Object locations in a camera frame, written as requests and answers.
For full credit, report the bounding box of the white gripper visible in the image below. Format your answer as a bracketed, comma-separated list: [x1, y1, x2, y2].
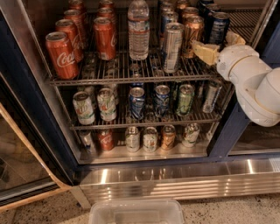
[192, 31, 259, 81]

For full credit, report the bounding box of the blue pepsi can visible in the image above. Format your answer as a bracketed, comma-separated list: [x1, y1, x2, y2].
[203, 3, 221, 28]
[206, 12, 230, 45]

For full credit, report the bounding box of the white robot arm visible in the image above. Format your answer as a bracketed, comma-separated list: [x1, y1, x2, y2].
[191, 31, 280, 127]

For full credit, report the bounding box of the front gold brown can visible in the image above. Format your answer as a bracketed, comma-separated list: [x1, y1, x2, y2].
[182, 16, 204, 59]

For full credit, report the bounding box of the gold brown can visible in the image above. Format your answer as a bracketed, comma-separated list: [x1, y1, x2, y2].
[175, 0, 190, 12]
[182, 16, 204, 59]
[181, 7, 199, 23]

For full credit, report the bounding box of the silver can middle shelf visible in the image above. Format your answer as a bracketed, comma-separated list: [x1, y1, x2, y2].
[202, 79, 222, 113]

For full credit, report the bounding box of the tall silver energy can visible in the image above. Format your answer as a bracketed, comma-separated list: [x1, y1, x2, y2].
[162, 22, 184, 74]

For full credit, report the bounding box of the back gold brown can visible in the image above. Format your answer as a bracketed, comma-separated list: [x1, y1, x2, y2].
[175, 0, 190, 12]

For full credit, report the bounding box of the green can middle shelf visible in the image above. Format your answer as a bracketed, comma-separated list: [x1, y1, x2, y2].
[176, 84, 194, 116]

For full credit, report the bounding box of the blue silver slim can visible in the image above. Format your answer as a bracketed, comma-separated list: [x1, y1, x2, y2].
[159, 11, 179, 44]

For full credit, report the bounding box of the white can bottom right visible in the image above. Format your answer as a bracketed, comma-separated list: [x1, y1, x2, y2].
[182, 123, 200, 147]

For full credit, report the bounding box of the blue Pepsi can middle shelf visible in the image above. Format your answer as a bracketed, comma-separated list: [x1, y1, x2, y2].
[129, 87, 145, 120]

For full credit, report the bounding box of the gold can bottom shelf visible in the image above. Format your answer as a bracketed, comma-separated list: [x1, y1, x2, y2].
[161, 125, 176, 150]

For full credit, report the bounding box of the front red cola can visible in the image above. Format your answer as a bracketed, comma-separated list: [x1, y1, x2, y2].
[94, 17, 116, 60]

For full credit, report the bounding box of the red cola can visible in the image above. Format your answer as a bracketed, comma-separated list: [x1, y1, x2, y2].
[99, 0, 115, 9]
[97, 7, 116, 27]
[94, 17, 116, 60]

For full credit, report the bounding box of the middle red cola can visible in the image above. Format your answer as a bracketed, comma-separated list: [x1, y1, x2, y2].
[97, 7, 116, 27]

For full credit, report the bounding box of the white green can bottom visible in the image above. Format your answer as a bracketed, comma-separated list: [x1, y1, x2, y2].
[143, 127, 158, 153]

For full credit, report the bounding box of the back red cola can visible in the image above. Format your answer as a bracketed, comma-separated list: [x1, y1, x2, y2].
[99, 0, 115, 9]

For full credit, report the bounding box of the white can bottom shelf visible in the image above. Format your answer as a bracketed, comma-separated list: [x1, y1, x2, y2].
[125, 127, 140, 152]

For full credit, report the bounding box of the red can bottom shelf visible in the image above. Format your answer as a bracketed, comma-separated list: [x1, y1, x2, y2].
[97, 129, 114, 151]

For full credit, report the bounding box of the white green 7UP can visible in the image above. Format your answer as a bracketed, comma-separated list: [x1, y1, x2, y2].
[73, 91, 95, 125]

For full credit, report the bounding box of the red coca-cola can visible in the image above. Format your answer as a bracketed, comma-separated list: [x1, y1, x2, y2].
[64, 9, 88, 49]
[55, 19, 83, 62]
[68, 0, 87, 16]
[45, 31, 79, 80]

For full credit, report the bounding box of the steel fridge base grille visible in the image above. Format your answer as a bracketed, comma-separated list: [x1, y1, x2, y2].
[71, 157, 280, 209]

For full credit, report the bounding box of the back red Coca-Cola can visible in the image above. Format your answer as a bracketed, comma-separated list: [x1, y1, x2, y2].
[68, 0, 87, 16]

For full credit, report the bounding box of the front red Coca-Cola can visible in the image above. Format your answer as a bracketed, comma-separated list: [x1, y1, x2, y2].
[45, 31, 79, 80]

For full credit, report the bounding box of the silver blue can bottom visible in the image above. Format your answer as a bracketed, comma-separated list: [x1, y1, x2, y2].
[78, 130, 96, 154]

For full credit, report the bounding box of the open glass fridge door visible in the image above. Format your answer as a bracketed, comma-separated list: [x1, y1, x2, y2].
[0, 11, 73, 212]

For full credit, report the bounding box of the clear plastic water bottle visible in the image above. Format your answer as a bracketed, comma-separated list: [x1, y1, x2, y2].
[128, 0, 150, 60]

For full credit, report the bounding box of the clear plastic bin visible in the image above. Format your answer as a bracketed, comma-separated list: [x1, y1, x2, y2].
[88, 199, 185, 224]

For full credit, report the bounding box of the top wire shelf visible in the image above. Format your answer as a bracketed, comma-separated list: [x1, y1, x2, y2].
[46, 8, 263, 88]

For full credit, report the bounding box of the wire shelf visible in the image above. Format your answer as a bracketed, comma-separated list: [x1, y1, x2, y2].
[70, 81, 235, 130]
[46, 8, 263, 88]

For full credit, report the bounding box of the middle wire shelf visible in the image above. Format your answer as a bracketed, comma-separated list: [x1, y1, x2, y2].
[70, 81, 235, 130]

